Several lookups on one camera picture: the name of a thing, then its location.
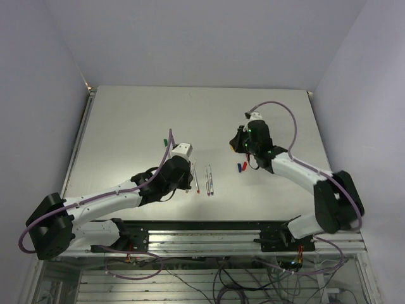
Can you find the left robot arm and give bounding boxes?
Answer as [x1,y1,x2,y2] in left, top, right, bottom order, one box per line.
[23,155,193,260]

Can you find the red tipped pen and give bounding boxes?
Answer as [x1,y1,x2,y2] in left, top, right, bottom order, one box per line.
[192,168,200,194]

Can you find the loose cables under table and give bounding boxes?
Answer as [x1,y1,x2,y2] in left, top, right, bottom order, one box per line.
[101,251,349,304]

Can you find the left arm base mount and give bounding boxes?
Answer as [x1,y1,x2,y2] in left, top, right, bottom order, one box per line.
[90,218,149,254]

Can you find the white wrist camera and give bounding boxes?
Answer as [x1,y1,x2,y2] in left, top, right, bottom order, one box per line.
[170,142,193,159]
[245,111,263,121]

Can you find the blue tipped pen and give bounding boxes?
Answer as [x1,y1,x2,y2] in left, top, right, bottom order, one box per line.
[208,165,215,196]

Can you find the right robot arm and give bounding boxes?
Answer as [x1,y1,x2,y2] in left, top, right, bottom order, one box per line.
[230,120,365,251]

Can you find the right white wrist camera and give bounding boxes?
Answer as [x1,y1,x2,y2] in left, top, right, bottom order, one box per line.
[245,111,263,121]

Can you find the yellow pen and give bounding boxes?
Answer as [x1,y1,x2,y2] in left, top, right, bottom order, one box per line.
[185,160,197,193]

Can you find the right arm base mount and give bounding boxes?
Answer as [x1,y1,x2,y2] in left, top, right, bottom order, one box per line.
[253,221,315,253]

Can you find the purple tipped pen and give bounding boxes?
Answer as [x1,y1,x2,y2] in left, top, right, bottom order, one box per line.
[204,166,211,196]

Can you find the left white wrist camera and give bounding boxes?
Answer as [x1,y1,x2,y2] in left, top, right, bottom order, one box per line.
[170,142,193,159]

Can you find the aluminium frame rail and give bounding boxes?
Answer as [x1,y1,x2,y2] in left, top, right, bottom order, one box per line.
[63,229,365,256]

